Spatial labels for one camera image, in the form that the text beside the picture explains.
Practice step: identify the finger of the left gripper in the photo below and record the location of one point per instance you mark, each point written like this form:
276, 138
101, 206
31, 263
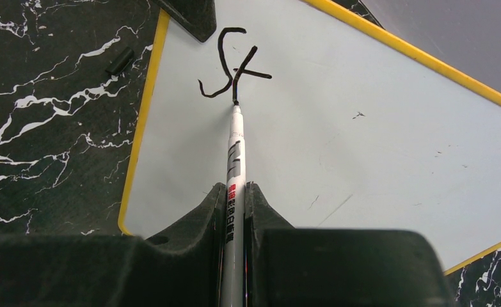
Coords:
197, 17

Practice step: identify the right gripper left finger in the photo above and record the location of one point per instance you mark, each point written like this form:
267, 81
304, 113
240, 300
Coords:
178, 266

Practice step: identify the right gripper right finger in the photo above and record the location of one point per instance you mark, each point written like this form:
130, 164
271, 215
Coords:
288, 266

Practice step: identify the white black whiteboard marker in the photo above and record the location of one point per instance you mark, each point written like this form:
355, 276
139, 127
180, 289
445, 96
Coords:
232, 280

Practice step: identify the black marker cap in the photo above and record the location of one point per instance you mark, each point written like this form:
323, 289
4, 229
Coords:
120, 63

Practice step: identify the yellow framed whiteboard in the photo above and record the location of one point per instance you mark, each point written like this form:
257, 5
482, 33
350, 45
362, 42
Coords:
355, 128

